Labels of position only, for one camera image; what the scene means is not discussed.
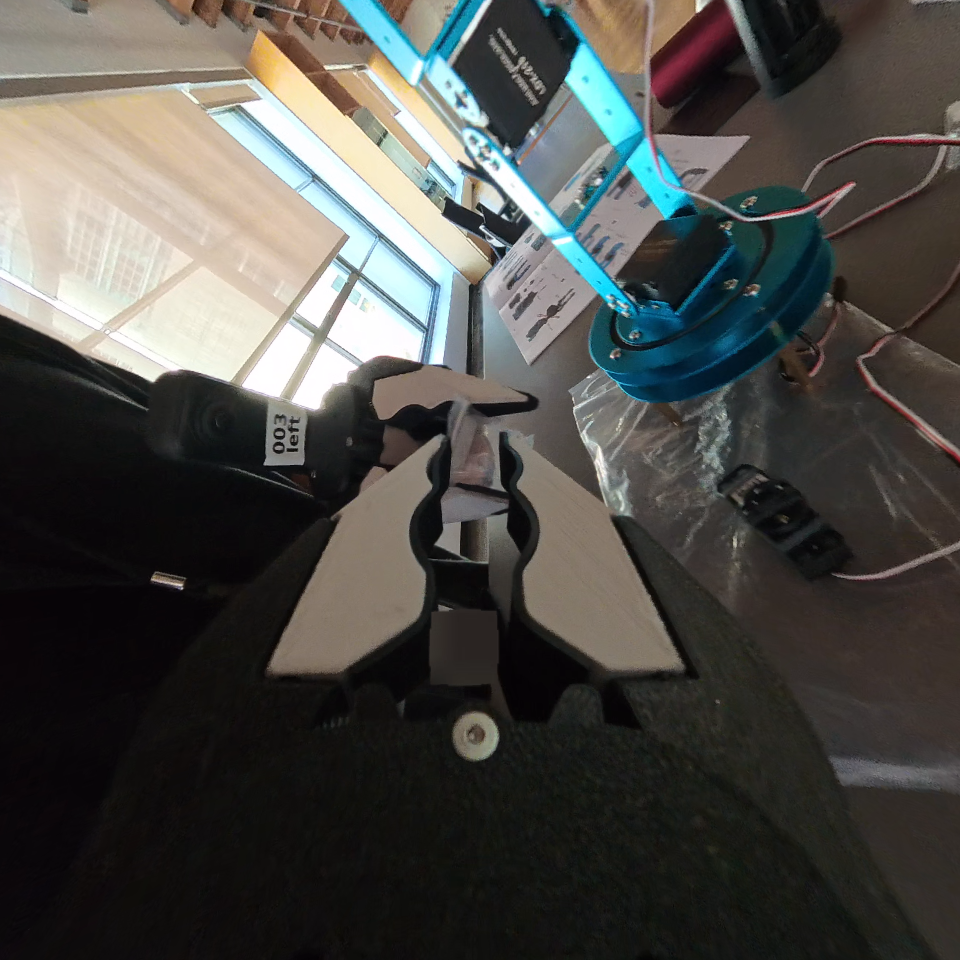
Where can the person's black clothing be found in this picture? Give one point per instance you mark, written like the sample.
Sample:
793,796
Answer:
75,675

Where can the large clear plastic bag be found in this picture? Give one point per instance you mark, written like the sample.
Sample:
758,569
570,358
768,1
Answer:
675,465

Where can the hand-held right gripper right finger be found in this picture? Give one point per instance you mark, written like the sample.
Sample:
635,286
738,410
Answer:
600,592

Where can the black cylindrical object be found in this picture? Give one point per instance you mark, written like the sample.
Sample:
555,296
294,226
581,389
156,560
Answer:
795,45

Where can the assembly instruction manual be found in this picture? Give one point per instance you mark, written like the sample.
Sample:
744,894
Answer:
540,300

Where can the black office chair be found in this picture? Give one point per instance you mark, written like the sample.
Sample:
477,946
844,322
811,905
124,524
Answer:
480,221

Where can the large glass window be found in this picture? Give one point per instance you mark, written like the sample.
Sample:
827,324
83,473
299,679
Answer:
360,300

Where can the blue toy robot arm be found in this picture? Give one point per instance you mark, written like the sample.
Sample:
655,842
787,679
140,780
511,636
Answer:
712,352

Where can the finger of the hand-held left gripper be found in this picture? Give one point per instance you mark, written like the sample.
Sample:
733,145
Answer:
442,384
401,454

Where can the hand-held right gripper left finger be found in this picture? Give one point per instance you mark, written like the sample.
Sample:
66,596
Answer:
352,585

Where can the black servo motor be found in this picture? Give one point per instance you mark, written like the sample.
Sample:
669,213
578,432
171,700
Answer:
787,525

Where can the dark grey desk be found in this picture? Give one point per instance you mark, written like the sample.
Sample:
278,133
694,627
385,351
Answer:
536,382

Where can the clear zip bag of screws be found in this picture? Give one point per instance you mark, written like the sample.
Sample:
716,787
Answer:
472,457

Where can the dark red metal tube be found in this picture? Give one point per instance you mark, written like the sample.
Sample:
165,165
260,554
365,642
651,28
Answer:
690,60

